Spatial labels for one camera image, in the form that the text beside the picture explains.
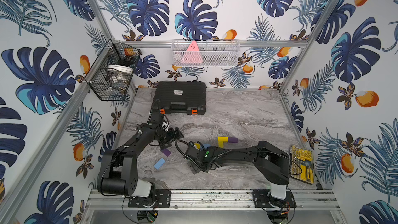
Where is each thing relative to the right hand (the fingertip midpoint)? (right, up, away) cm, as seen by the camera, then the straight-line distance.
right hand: (197, 161), depth 86 cm
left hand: (-11, +13, +1) cm, 17 cm away
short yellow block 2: (0, +11, -9) cm, 14 cm away
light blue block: (-21, -1, -1) cm, 21 cm away
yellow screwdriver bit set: (+55, 0, -4) cm, 55 cm away
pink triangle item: (-3, +60, +5) cm, 61 cm away
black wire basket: (-52, +51, +7) cm, 73 cm away
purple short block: (+21, +10, +10) cm, 25 cm away
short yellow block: (+16, +10, +10) cm, 22 cm away
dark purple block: (-18, +5, +2) cm, 19 cm away
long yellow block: (+14, +8, +7) cm, 18 cm away
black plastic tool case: (-8, +37, +21) cm, 43 cm away
